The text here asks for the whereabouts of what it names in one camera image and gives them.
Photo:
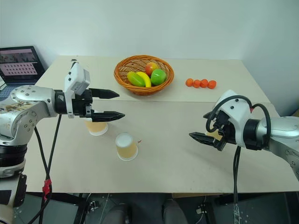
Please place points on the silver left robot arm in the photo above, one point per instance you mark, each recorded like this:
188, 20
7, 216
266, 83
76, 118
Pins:
30, 102

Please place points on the green toy mango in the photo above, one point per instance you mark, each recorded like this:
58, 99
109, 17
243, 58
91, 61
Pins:
134, 79

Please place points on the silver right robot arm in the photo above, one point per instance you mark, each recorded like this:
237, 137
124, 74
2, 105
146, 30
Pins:
280, 133

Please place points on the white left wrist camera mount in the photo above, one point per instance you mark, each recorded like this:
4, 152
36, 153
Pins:
76, 78

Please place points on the red yellow toy apple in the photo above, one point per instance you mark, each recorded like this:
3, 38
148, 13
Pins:
151, 67

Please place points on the tan paper cup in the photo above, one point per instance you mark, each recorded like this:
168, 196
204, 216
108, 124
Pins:
126, 147
97, 128

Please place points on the yellow toy banana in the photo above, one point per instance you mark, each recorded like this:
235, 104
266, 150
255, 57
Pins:
146, 80

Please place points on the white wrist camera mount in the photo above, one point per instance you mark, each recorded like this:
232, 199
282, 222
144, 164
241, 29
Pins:
236, 116
76, 78

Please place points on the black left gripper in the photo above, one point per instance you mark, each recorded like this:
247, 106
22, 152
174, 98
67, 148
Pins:
81, 105

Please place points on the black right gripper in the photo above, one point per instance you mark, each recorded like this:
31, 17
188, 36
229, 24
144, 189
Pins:
227, 133

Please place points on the green toy apple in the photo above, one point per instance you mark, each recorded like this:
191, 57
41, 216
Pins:
158, 77

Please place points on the orange wicker basket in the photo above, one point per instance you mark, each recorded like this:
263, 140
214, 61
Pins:
123, 79

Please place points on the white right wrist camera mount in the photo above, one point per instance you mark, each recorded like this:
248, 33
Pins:
236, 116

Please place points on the black and white robot torso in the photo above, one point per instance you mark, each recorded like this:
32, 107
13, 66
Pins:
11, 198

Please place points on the open laptop computer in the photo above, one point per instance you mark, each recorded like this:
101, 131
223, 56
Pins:
18, 65

